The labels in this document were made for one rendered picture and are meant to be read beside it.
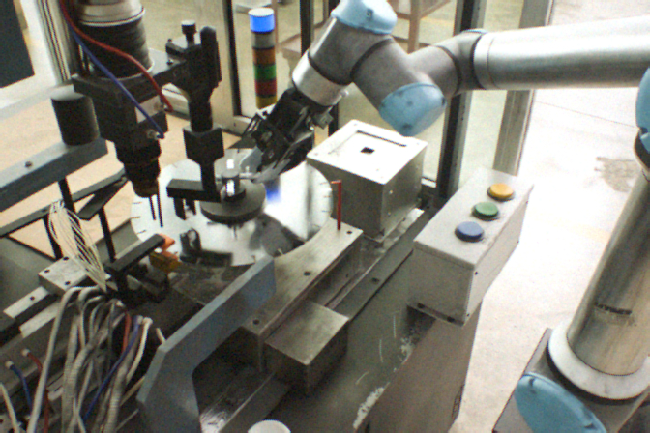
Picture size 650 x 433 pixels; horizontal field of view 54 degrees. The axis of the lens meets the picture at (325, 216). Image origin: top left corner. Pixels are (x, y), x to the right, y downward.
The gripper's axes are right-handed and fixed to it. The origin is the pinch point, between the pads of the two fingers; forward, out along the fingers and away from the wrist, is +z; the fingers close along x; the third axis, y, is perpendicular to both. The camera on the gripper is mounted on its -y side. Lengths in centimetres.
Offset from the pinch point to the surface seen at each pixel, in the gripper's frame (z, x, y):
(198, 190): -0.5, -2.2, 13.0
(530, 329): 50, 75, -106
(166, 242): 6.0, 0.0, 18.6
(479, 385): 58, 72, -76
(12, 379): 30.0, -1.7, 37.1
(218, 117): 34, -32, -47
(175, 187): 1.4, -5.0, 14.2
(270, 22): -10.2, -21.0, -20.9
